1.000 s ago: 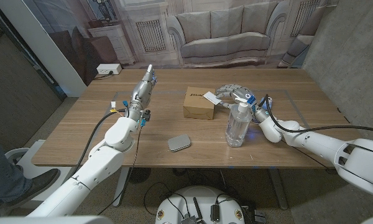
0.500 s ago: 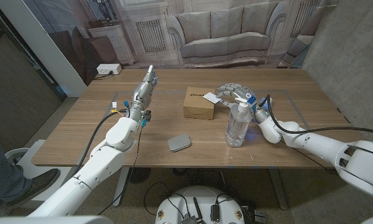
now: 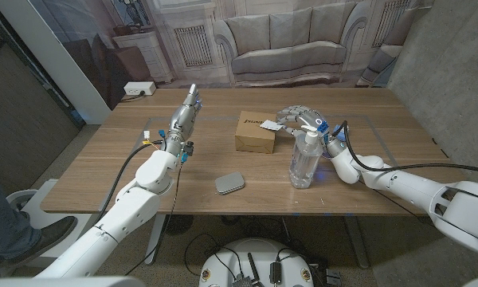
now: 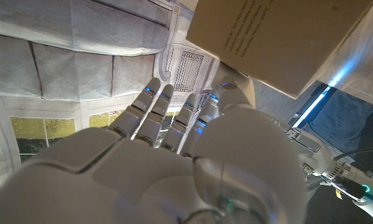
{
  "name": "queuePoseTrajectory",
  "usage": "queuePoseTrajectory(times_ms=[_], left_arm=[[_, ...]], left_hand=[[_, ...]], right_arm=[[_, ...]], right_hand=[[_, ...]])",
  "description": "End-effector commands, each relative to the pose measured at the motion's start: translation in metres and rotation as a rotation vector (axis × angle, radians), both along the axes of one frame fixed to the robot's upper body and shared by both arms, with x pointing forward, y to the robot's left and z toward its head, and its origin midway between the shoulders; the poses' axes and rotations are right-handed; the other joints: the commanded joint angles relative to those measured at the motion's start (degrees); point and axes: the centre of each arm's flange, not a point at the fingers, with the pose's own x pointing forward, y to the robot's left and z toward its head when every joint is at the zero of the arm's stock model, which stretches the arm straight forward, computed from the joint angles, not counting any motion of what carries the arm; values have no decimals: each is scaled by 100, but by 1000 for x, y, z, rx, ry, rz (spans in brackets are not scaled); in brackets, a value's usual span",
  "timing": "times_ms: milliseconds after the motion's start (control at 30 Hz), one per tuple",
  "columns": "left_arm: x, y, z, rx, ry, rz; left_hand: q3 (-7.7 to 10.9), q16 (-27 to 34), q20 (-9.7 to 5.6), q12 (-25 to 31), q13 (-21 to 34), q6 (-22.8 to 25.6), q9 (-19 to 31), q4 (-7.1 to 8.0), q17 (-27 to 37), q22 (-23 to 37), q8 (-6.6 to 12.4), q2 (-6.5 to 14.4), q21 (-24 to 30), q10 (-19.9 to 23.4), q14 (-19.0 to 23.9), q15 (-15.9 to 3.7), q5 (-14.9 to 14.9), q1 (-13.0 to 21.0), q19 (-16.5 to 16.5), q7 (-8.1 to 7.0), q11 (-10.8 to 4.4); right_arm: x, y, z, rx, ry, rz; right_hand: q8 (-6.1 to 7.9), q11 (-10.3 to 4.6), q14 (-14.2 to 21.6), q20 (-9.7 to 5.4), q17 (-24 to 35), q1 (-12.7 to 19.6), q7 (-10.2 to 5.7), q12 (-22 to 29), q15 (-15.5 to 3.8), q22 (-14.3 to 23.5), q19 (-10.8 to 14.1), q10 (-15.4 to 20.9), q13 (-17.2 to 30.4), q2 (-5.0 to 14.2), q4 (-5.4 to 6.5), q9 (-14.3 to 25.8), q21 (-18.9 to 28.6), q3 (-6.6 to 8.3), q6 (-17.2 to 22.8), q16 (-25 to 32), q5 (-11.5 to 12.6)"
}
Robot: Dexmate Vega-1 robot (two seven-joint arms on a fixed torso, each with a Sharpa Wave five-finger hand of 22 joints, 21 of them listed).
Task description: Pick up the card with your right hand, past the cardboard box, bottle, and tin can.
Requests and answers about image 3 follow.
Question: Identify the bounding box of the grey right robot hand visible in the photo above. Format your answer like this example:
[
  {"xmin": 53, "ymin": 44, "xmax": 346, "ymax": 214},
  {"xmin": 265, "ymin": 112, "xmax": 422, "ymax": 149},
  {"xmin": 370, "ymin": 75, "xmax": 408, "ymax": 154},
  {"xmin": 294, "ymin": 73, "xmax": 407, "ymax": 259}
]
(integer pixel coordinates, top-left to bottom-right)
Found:
[{"xmin": 276, "ymin": 104, "xmax": 347, "ymax": 159}]

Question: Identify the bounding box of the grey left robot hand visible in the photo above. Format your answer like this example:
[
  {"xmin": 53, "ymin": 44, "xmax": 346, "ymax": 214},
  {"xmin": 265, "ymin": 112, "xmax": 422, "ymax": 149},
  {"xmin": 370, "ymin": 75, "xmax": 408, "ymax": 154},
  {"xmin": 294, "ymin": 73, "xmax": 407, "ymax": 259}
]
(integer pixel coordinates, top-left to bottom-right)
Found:
[{"xmin": 165, "ymin": 83, "xmax": 203, "ymax": 158}]

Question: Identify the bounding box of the white card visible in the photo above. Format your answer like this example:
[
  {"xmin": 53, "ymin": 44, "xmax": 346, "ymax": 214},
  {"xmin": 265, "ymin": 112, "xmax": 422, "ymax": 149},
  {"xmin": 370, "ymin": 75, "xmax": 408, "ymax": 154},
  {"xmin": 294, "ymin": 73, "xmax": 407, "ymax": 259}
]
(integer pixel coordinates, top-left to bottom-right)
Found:
[{"xmin": 259, "ymin": 119, "xmax": 284, "ymax": 132}]

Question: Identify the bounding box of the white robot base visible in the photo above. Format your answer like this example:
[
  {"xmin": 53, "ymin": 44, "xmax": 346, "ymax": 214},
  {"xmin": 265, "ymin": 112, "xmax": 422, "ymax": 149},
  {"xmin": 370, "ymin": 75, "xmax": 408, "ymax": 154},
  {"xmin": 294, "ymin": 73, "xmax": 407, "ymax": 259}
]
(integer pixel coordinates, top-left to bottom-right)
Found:
[{"xmin": 198, "ymin": 238, "xmax": 315, "ymax": 287}]

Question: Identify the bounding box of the clear pump bottle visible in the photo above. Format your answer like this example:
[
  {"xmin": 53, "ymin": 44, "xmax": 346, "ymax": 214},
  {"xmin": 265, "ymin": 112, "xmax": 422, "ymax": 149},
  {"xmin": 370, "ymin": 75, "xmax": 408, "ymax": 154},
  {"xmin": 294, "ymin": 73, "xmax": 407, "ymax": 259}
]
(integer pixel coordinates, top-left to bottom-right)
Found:
[{"xmin": 288, "ymin": 125, "xmax": 324, "ymax": 190}]

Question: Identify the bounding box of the brown cardboard box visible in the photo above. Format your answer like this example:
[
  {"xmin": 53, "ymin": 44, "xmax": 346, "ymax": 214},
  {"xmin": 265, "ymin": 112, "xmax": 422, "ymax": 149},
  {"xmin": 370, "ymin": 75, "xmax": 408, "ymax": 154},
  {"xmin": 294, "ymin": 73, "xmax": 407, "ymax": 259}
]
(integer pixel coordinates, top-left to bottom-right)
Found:
[{"xmin": 234, "ymin": 110, "xmax": 279, "ymax": 155}]

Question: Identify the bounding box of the flat grey tin can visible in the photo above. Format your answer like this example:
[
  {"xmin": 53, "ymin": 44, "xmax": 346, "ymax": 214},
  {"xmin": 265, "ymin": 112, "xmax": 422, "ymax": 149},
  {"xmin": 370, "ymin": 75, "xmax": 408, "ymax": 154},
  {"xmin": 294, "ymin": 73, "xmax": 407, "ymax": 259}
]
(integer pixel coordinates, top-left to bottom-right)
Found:
[{"xmin": 214, "ymin": 171, "xmax": 246, "ymax": 196}]

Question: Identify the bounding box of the white power strip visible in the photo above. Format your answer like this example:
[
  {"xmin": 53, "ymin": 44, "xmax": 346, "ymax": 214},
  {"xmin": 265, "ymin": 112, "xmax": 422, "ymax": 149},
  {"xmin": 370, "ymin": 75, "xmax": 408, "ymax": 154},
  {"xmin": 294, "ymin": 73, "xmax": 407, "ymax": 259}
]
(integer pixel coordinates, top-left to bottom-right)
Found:
[{"xmin": 123, "ymin": 81, "xmax": 157, "ymax": 96}]

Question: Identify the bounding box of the printed living room backdrop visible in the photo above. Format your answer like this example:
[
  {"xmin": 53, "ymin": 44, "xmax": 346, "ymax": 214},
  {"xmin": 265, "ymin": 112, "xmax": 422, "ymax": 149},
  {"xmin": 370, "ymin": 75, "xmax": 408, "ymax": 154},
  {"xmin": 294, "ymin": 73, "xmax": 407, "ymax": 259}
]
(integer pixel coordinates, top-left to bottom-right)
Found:
[{"xmin": 27, "ymin": 0, "xmax": 435, "ymax": 111}]

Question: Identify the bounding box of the black round floor disc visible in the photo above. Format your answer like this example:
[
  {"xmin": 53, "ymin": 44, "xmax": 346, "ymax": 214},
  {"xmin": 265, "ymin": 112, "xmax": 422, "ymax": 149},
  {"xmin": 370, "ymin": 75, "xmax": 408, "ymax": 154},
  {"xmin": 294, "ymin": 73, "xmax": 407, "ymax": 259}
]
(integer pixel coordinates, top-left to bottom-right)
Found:
[{"xmin": 163, "ymin": 214, "xmax": 194, "ymax": 236}]

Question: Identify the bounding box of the white table leg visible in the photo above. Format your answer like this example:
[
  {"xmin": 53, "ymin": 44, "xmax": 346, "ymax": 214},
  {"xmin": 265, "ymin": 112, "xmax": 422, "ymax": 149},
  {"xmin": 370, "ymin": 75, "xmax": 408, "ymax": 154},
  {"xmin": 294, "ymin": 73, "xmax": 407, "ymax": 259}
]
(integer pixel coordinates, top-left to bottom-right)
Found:
[
  {"xmin": 344, "ymin": 214, "xmax": 370, "ymax": 269},
  {"xmin": 143, "ymin": 214, "xmax": 167, "ymax": 266}
]

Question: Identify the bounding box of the black adapter on base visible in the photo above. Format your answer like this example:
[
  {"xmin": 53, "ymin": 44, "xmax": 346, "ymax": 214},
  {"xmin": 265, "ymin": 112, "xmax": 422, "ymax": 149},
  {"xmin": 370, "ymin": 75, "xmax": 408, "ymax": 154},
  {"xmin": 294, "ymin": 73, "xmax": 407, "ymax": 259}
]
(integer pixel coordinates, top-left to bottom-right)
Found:
[{"xmin": 268, "ymin": 261, "xmax": 282, "ymax": 285}]

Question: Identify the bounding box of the dark shoe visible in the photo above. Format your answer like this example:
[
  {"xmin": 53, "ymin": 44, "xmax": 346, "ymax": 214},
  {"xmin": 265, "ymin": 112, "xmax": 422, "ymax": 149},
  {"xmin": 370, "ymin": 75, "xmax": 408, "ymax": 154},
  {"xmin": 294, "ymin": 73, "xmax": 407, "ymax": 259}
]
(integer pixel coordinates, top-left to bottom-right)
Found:
[{"xmin": 0, "ymin": 215, "xmax": 77, "ymax": 268}]

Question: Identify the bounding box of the white robot chest shell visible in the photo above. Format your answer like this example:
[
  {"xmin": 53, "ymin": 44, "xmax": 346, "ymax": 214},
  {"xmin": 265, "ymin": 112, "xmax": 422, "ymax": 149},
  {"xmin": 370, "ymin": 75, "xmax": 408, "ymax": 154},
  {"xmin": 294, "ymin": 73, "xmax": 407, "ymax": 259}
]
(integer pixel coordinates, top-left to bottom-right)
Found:
[{"xmin": 0, "ymin": 275, "xmax": 144, "ymax": 287}]

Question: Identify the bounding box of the person's leg in jeans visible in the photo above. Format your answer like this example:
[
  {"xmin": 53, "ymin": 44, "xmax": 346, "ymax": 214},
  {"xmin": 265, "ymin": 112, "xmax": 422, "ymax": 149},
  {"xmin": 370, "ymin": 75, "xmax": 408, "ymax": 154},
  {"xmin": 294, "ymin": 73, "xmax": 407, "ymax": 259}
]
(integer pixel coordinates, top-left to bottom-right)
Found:
[{"xmin": 0, "ymin": 169, "xmax": 41, "ymax": 264}]

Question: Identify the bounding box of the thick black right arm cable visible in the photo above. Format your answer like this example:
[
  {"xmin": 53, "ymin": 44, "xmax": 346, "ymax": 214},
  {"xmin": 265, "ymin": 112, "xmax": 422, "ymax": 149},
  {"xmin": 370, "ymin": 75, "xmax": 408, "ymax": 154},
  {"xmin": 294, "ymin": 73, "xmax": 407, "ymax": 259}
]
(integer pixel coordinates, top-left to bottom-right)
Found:
[{"xmin": 332, "ymin": 120, "xmax": 478, "ymax": 176}]

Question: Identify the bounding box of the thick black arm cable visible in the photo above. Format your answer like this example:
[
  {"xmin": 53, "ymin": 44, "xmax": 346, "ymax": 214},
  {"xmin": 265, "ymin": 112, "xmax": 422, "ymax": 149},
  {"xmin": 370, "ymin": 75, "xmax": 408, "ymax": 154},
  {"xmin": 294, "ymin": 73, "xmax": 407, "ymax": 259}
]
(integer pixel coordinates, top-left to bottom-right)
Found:
[
  {"xmin": 99, "ymin": 140, "xmax": 164, "ymax": 218},
  {"xmin": 332, "ymin": 120, "xmax": 478, "ymax": 176}
]

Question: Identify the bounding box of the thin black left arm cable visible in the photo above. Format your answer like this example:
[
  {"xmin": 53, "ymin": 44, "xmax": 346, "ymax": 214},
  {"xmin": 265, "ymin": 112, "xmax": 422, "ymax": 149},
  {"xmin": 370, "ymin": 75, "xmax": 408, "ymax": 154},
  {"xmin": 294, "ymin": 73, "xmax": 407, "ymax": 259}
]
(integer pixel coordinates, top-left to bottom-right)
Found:
[{"xmin": 125, "ymin": 161, "xmax": 184, "ymax": 276}]

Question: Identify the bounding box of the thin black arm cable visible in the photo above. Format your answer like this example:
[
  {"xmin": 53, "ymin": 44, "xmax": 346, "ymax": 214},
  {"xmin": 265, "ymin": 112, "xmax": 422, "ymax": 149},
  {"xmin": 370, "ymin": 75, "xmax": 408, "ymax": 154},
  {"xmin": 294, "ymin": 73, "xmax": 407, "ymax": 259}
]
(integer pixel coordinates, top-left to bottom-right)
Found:
[
  {"xmin": 372, "ymin": 187, "xmax": 435, "ymax": 224},
  {"xmin": 125, "ymin": 161, "xmax": 184, "ymax": 276}
]

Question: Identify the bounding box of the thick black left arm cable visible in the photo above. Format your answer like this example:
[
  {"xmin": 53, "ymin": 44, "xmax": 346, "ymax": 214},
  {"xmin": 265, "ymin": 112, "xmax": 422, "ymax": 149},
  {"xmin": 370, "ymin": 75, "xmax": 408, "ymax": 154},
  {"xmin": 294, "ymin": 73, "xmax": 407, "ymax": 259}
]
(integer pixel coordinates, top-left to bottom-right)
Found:
[{"xmin": 99, "ymin": 140, "xmax": 164, "ymax": 218}]

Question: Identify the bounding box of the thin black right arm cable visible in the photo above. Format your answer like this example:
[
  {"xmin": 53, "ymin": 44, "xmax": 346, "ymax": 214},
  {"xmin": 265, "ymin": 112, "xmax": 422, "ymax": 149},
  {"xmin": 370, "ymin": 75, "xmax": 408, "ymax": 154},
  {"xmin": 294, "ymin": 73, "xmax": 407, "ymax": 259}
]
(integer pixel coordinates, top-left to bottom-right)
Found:
[{"xmin": 372, "ymin": 187, "xmax": 435, "ymax": 224}]

